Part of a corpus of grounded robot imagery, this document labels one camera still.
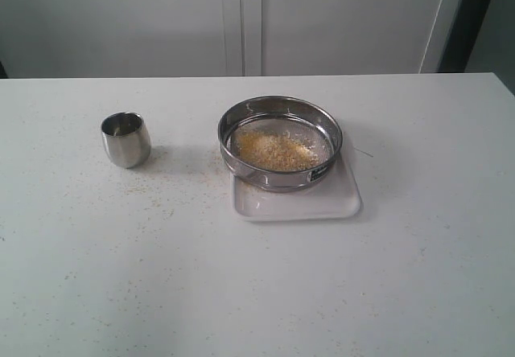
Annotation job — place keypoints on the round stainless steel sieve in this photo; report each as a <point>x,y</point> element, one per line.
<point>299,119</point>

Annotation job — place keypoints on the grain mixture of rice and millet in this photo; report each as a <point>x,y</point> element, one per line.
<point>274,152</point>

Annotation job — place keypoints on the white square plastic tray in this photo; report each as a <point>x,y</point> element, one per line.
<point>335,197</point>

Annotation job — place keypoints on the stainless steel cup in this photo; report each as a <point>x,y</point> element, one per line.
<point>126,139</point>

